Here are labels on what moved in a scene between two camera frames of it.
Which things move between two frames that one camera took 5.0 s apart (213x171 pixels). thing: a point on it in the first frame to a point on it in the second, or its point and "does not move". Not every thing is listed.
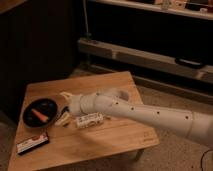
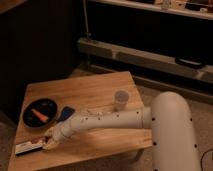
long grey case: x=145 y=59 does not move
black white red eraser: x=30 y=144 does not move
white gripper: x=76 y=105 to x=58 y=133
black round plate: x=44 y=106 does not move
